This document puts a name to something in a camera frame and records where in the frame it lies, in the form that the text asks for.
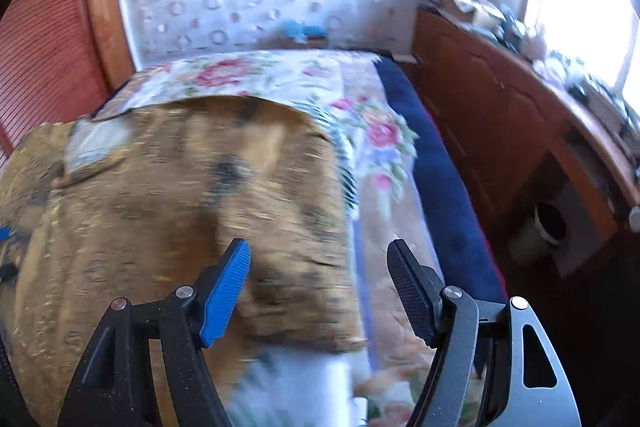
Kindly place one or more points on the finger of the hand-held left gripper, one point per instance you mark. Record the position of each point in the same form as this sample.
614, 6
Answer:
4, 233

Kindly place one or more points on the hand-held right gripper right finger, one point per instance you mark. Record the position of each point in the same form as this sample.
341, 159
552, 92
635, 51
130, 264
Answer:
410, 292

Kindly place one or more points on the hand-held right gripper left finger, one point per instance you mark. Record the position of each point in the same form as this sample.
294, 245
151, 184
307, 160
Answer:
227, 297

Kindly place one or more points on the brown patterned garment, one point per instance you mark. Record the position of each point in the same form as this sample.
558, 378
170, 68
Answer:
175, 187

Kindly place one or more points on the navy bed cover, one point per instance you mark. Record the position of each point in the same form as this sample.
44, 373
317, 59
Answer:
440, 187

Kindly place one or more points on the round waste bin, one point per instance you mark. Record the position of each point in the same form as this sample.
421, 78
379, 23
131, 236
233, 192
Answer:
535, 242

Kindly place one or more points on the pink floral blanket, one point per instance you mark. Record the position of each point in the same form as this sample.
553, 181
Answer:
385, 132

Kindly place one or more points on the long wooden cabinet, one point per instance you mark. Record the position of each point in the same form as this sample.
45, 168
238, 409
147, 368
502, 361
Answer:
490, 107

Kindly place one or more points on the grey round cap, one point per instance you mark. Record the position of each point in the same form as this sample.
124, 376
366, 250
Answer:
636, 219

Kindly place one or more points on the box with blue items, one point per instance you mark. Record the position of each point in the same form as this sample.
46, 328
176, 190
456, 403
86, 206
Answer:
302, 32

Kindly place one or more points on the open cardboard box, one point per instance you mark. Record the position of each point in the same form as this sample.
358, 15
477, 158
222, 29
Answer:
465, 7

